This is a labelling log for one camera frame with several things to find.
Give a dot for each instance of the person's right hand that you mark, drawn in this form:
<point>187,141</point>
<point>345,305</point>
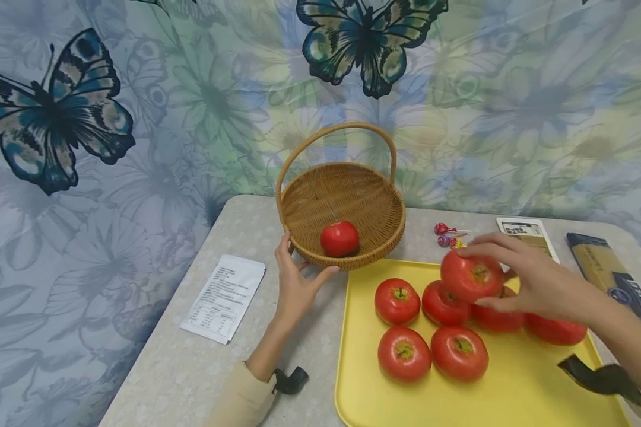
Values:
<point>545,284</point>

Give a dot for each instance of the person's left hand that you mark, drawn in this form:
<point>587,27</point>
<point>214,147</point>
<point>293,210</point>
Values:
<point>294,290</point>

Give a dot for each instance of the person's left index finger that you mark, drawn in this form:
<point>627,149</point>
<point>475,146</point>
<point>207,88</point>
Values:
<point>284,249</point>

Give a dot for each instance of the person's right index finger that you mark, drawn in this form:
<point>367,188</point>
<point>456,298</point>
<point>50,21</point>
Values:
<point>481,252</point>

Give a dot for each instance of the person's left thumb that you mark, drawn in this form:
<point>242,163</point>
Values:
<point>326,275</point>

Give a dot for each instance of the person's right thumb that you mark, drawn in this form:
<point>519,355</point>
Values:
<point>494,304</point>

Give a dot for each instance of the person's right middle finger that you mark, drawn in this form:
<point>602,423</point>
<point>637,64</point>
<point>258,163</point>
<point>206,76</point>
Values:
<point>494,239</point>

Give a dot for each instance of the shiny red apple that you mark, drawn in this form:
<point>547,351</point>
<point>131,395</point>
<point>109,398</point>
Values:
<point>467,277</point>
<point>339,238</point>

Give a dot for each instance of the person's left forearm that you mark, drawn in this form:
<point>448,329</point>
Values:
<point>251,385</point>

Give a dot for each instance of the person's right forearm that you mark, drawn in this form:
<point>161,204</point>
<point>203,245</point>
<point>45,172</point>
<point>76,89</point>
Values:
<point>630,338</point>

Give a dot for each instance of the red and yellow lollipop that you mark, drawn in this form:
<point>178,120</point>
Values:
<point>456,242</point>

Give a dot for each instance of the white packet with picture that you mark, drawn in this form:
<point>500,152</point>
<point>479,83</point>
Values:
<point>529,234</point>

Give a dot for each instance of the purple lollipop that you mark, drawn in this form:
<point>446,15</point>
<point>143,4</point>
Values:
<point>444,241</point>

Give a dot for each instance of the pink lollipop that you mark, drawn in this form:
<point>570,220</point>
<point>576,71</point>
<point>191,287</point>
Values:
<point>440,228</point>

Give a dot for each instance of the white printed paper packet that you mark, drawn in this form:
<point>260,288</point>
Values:
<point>225,298</point>

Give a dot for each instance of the yellow plastic tray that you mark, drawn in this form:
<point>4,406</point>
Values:
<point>513,391</point>

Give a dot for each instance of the dark blue pasta packet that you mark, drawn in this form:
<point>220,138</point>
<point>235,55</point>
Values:
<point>601,267</point>

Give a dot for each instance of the black wrist band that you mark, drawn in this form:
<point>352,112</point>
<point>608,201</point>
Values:
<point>291,381</point>
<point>601,376</point>

